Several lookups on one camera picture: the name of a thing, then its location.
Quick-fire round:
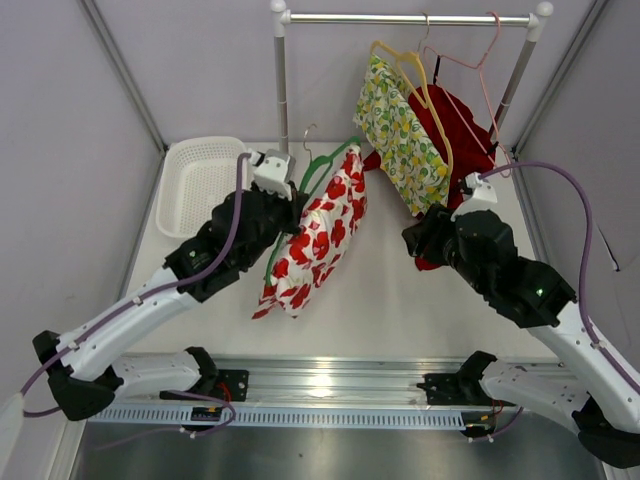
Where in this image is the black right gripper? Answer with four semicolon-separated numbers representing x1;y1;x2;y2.
402;203;489;295

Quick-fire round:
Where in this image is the green hanger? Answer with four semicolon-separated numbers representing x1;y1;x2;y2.
264;123;361;287

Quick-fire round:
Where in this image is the red flower print cloth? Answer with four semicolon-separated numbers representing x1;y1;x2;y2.
252;143;367;320

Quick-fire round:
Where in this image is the lemon print skirt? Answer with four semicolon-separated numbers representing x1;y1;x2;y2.
353;53;450;216

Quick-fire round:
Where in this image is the yellow hanger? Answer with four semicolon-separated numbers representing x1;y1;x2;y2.
353;40;453;186

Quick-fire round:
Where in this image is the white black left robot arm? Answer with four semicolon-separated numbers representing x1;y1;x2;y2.
33;186;309;421

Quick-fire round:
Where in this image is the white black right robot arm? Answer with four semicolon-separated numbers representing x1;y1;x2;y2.
402;205;639;469

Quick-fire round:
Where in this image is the white plastic basket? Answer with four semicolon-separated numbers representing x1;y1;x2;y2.
156;136;246;239

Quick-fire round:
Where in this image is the red garment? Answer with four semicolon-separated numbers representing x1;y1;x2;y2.
362;83;496;274

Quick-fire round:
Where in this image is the white metal clothes rack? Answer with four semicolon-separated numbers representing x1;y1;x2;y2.
270;1;554;152

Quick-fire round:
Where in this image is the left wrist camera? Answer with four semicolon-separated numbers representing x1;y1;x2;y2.
247;149;296;200

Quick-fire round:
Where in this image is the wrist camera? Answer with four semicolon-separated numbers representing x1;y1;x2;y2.
247;149;296;200
452;172;498;219

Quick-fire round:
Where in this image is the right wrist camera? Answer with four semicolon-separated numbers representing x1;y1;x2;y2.
452;172;498;219

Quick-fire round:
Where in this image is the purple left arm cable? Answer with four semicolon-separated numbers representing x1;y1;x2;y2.
19;152;251;419

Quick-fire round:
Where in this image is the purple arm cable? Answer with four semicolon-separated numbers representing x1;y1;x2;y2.
479;160;640;396
19;152;251;419

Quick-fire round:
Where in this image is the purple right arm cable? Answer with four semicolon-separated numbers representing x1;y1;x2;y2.
479;160;640;396

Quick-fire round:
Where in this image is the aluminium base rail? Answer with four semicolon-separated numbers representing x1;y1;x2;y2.
114;353;551;412

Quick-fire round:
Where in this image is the pink wire hanger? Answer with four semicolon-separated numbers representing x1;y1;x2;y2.
418;11;512;179

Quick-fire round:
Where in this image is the white slotted cable duct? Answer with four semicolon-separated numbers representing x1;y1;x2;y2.
90;404;466;431

